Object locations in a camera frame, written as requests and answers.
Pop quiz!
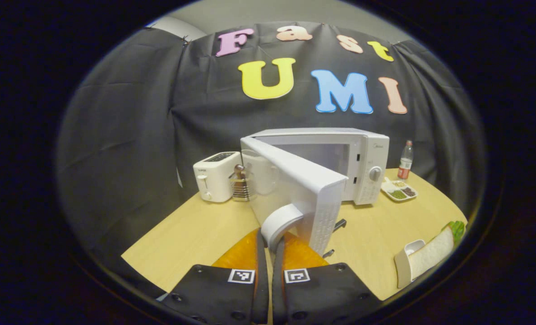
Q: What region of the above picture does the white microwave oven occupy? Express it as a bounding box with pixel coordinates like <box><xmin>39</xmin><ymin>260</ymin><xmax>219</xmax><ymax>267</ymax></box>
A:
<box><xmin>240</xmin><ymin>128</ymin><xmax>390</xmax><ymax>259</ymax></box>

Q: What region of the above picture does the black backdrop cloth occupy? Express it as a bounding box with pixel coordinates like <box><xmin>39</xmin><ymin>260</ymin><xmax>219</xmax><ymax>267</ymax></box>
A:
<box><xmin>56</xmin><ymin>20</ymin><xmax>487</xmax><ymax>271</ymax></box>

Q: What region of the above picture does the metal wire rack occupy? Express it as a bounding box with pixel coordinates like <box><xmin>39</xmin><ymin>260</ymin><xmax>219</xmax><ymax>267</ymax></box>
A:
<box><xmin>229</xmin><ymin>175</ymin><xmax>253</xmax><ymax>202</ymax></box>

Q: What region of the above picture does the clear bottle with red label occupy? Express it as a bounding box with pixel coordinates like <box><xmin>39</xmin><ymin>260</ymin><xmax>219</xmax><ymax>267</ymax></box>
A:
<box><xmin>397</xmin><ymin>140</ymin><xmax>414</xmax><ymax>180</ymax></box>

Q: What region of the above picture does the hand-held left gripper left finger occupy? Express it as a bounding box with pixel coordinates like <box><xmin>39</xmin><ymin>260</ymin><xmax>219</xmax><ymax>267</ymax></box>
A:
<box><xmin>162</xmin><ymin>228</ymin><xmax>268</xmax><ymax>325</ymax></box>

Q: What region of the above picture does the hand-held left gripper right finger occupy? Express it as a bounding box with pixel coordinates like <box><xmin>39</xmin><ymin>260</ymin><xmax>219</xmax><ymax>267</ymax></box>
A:
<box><xmin>272</xmin><ymin>232</ymin><xmax>384</xmax><ymax>325</ymax></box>

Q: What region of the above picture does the white toaster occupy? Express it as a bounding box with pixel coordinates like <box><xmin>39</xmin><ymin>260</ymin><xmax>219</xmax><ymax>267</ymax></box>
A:
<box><xmin>193</xmin><ymin>151</ymin><xmax>242</xmax><ymax>203</ymax></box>

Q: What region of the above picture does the tortilla wrap with lettuce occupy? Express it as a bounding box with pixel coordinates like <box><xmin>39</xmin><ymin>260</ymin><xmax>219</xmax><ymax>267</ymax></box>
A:
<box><xmin>408</xmin><ymin>220</ymin><xmax>466</xmax><ymax>280</ymax></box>

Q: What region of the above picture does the white divided dish of beans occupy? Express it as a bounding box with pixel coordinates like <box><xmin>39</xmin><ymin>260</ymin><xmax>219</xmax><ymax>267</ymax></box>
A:
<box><xmin>381</xmin><ymin>177</ymin><xmax>418</xmax><ymax>202</ymax></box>

